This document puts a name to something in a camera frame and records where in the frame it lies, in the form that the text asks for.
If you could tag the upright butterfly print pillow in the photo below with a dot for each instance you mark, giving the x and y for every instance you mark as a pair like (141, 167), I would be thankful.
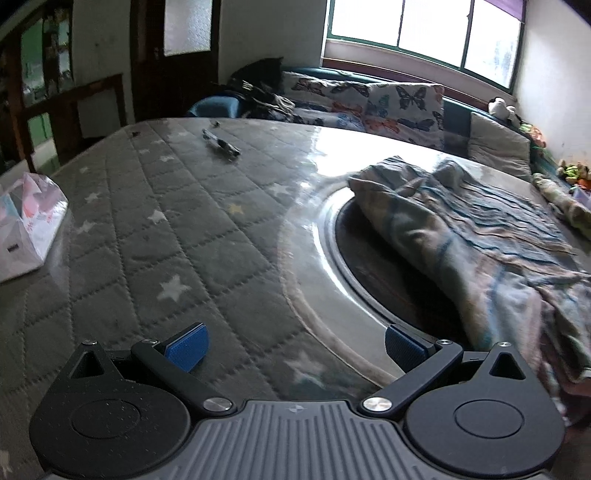
(410, 112)

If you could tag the round black induction cooktop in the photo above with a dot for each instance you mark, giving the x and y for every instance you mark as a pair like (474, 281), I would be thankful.
(387, 281)

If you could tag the colourful plush toy pile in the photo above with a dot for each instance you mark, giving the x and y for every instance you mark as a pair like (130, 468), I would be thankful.
(575, 174)

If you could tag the blue sofa bench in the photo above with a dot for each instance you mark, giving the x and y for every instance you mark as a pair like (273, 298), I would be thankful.
(456, 123)

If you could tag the grey plain pillow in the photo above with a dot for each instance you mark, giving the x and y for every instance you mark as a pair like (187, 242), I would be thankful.
(499, 147)

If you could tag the black bag on sofa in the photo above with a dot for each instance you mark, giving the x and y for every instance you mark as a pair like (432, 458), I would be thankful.
(257, 87)

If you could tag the folded yellow floral blanket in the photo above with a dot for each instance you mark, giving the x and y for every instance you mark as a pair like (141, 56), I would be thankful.
(573, 212)

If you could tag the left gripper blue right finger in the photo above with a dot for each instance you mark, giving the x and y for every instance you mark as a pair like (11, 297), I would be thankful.
(406, 348)

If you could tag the green window frame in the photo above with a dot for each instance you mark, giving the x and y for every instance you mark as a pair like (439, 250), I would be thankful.
(480, 38)

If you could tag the dark wooden door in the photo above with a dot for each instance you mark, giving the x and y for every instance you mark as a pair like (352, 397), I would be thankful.
(173, 55)

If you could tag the white pink plastic bag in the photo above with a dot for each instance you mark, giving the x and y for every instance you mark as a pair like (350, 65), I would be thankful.
(32, 211)

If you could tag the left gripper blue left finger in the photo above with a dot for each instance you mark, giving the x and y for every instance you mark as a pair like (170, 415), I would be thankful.
(188, 347)

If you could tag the orange green plush toy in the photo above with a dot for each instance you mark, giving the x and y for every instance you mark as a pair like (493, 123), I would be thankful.
(535, 134)

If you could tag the small black metal tool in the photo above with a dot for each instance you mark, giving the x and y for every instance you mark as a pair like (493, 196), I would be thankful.
(219, 143)

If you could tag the grey quilted star table cover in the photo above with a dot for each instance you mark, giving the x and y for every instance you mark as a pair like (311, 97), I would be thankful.
(163, 231)

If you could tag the white plush toy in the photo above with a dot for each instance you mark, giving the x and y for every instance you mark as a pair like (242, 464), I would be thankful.
(499, 109)

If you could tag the long butterfly print cushion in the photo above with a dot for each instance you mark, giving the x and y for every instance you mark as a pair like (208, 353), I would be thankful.
(327, 103)

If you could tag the dark wooden cabinet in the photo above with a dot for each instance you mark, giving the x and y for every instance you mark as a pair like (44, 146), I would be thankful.
(65, 80)

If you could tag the blue striped knit garment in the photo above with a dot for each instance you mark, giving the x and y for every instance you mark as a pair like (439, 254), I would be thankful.
(500, 259)

